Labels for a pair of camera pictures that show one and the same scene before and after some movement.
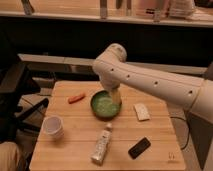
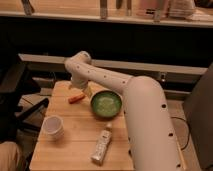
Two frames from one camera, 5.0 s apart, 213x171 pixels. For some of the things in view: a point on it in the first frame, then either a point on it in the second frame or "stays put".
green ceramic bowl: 102,106 stays put
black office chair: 17,81 stays put
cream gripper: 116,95 → 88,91
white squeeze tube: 102,145 stays put
